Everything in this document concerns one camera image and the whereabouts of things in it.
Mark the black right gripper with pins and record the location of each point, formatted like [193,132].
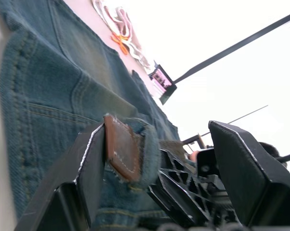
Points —
[206,163]

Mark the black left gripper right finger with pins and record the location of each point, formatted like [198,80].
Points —
[246,173]

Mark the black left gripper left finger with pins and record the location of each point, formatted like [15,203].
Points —
[87,173]

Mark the blue denim shorts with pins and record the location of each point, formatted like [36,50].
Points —
[51,91]

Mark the white cloth shorts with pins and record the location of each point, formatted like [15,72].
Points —
[133,45]

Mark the open laptop computer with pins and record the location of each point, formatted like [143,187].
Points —
[163,80]

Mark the black window frame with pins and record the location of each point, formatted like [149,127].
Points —
[231,47]

